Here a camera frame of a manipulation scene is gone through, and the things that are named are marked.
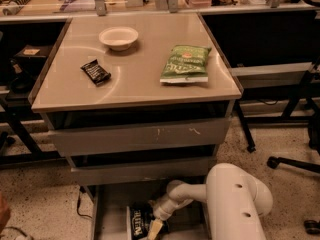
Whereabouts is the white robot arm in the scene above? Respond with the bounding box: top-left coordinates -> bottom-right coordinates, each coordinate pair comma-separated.
147,163 -> 273,240

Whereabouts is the white paper bowl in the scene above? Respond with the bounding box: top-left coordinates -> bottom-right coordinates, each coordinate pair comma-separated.
99,27 -> 139,51

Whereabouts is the grey drawer cabinet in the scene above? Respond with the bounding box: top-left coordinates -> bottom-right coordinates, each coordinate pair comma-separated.
32,13 -> 242,233

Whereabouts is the blue chip bag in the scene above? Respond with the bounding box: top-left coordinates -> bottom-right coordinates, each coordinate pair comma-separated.
127,203 -> 157,240

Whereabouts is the grey middle drawer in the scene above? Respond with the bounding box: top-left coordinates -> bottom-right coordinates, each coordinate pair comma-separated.
71,157 -> 216,186

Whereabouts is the black office chair base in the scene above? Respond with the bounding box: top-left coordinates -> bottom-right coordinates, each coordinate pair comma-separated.
267,114 -> 320,174

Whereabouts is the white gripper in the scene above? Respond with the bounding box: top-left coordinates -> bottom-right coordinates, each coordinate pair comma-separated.
147,194 -> 178,240

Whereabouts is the black caster wheel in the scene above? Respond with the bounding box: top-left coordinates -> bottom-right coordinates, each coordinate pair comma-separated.
304,220 -> 320,235

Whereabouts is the black snack bar wrapper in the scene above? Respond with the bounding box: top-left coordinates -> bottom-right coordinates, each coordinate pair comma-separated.
80,59 -> 111,86

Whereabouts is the grey open bottom drawer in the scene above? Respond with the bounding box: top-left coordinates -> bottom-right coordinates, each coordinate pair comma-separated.
91,179 -> 211,240

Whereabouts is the green chip bag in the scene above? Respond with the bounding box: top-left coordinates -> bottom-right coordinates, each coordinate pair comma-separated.
160,45 -> 211,84

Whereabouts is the black box on shelf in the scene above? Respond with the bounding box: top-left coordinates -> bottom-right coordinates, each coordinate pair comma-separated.
14,45 -> 52,74

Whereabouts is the grey top drawer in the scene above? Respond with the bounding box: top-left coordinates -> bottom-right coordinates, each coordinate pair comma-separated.
49,118 -> 230,156

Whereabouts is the black cable on floor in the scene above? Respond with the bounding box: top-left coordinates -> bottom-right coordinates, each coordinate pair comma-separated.
76,185 -> 93,220

